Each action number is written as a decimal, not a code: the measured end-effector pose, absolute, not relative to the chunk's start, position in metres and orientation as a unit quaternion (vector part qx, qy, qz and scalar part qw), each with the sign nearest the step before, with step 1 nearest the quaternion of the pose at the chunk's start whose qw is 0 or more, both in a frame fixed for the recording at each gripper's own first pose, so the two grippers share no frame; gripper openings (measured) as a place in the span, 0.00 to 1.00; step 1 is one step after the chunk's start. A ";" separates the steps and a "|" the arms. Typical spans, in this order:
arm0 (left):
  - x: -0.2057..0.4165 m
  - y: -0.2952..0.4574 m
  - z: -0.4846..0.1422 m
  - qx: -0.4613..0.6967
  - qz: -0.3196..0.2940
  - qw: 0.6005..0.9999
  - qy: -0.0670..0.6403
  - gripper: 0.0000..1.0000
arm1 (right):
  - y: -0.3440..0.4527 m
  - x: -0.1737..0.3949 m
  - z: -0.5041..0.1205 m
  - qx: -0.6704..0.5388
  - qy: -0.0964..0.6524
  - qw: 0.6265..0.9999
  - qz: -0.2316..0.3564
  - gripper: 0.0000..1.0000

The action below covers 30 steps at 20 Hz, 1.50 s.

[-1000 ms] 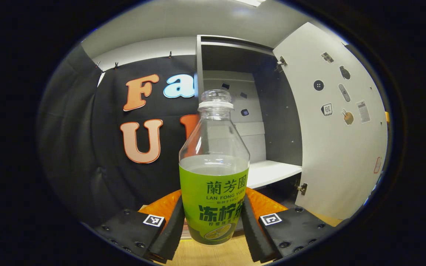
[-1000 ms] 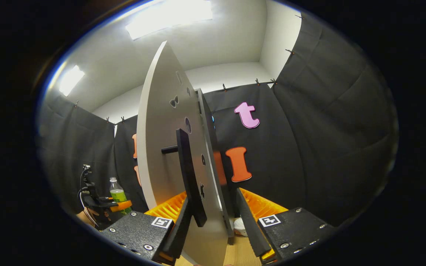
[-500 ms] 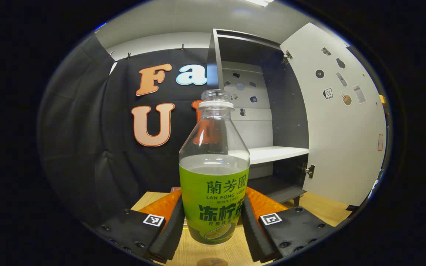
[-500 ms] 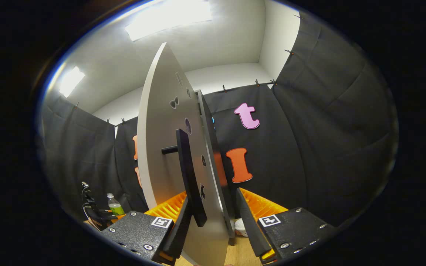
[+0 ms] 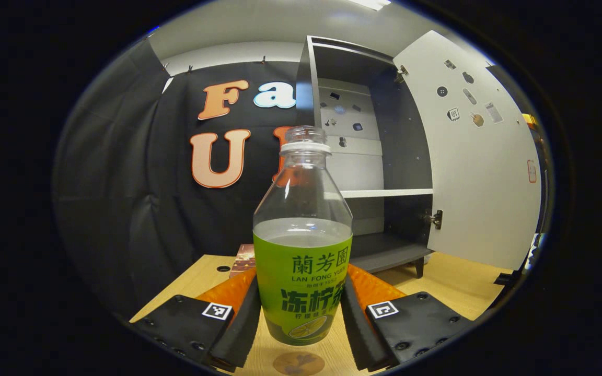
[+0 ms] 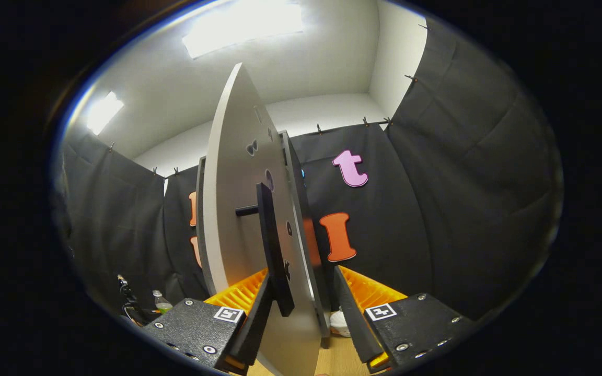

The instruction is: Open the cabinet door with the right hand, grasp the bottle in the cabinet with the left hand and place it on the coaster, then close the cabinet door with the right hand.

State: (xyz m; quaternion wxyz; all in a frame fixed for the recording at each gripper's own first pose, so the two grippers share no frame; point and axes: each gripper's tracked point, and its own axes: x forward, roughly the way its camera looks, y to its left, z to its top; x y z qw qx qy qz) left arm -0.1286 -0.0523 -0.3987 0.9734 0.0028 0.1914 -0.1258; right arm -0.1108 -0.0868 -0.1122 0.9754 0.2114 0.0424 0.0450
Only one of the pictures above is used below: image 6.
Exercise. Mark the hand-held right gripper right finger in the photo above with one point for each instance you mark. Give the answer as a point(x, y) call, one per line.
point(353, 324)

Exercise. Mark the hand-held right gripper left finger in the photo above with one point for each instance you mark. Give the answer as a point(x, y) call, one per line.
point(251, 334)

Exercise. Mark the clear bottle with green liquid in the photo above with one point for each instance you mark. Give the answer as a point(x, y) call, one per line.
point(163, 305)

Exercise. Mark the beige cabinet door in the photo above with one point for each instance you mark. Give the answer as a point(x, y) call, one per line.
point(233, 183)

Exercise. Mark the small white object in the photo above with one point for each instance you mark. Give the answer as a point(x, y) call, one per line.
point(340, 321)

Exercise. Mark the black backdrop cloth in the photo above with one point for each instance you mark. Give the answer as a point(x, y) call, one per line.
point(437, 183)

